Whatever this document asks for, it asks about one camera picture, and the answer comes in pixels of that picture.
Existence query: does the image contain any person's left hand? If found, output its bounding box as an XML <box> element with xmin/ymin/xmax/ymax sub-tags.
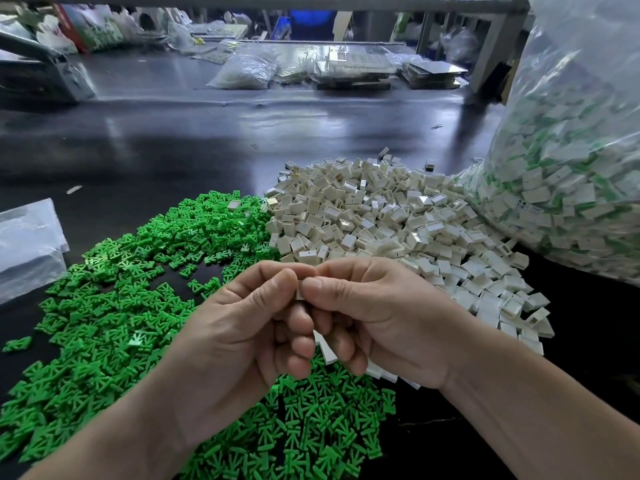
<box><xmin>150</xmin><ymin>259</ymin><xmax>318</xmax><ymax>448</ymax></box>

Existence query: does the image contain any person's right hand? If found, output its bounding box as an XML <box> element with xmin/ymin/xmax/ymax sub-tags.
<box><xmin>300</xmin><ymin>255</ymin><xmax>483</xmax><ymax>391</ymax></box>

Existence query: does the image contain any small white plastic part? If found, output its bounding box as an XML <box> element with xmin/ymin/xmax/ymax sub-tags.
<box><xmin>314</xmin><ymin>331</ymin><xmax>339</xmax><ymax>366</ymax></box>

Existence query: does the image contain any pile of white plastic caps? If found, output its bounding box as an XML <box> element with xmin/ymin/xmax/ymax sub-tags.
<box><xmin>265</xmin><ymin>153</ymin><xmax>556</xmax><ymax>388</ymax></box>

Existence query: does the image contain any pile of green plastic clips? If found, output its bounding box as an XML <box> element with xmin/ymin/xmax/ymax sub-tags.
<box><xmin>0</xmin><ymin>189</ymin><xmax>398</xmax><ymax>480</ymax></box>

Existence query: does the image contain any clear plastic bag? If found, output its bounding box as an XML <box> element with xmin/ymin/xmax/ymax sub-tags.
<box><xmin>458</xmin><ymin>0</ymin><xmax>640</xmax><ymax>286</ymax></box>

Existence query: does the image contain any person's left forearm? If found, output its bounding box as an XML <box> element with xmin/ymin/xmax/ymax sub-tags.
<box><xmin>22</xmin><ymin>395</ymin><xmax>201</xmax><ymax>480</ymax></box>

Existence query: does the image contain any person's right forearm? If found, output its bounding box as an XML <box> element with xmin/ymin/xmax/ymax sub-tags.
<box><xmin>440</xmin><ymin>339</ymin><xmax>640</xmax><ymax>480</ymax></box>

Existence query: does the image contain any small clear bag of parts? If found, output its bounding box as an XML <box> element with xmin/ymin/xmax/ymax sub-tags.
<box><xmin>208</xmin><ymin>51</ymin><xmax>279</xmax><ymax>91</ymax></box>

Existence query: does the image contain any stack of clear flat bags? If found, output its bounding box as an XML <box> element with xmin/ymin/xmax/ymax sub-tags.
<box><xmin>0</xmin><ymin>199</ymin><xmax>69</xmax><ymax>304</ymax></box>

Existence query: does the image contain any dark flat tray stack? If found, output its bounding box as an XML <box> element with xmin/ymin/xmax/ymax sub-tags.
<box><xmin>401</xmin><ymin>57</ymin><xmax>469</xmax><ymax>90</ymax></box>

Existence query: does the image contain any blue crate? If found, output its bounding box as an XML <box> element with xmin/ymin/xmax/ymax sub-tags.
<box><xmin>278</xmin><ymin>9</ymin><xmax>336</xmax><ymax>41</ymax></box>

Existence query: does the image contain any grey metal horizontal bar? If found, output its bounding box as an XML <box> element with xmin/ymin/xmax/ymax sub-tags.
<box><xmin>0</xmin><ymin>0</ymin><xmax>529</xmax><ymax>14</ymax></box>

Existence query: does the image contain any grey heat sealer machine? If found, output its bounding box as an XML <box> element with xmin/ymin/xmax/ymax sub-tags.
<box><xmin>0</xmin><ymin>29</ymin><xmax>96</xmax><ymax>104</ymax></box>

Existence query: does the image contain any grey metal slanted post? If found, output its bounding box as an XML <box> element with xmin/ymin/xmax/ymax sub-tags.
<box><xmin>468</xmin><ymin>0</ymin><xmax>531</xmax><ymax>96</ymax></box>

